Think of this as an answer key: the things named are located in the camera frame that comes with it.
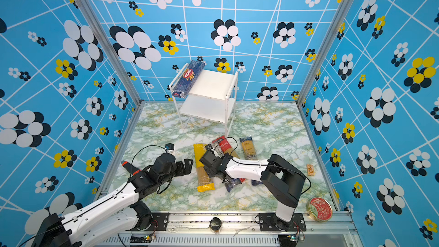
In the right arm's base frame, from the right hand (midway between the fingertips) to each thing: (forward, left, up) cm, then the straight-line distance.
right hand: (218, 163), depth 90 cm
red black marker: (-3, +45, 0) cm, 46 cm away
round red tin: (-22, -45, +1) cm, 50 cm away
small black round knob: (-29, -1, +9) cm, 30 cm away
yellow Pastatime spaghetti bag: (-10, +6, +1) cm, 12 cm away
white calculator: (-33, +35, -2) cm, 48 cm away
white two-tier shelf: (+17, +1, +32) cm, 36 cm away
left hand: (-3, +14, +8) cm, 17 cm away
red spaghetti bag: (+9, -4, +2) cm, 10 cm away
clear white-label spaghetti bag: (-11, -7, +1) cm, 13 cm away
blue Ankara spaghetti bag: (+8, -17, +1) cm, 19 cm away
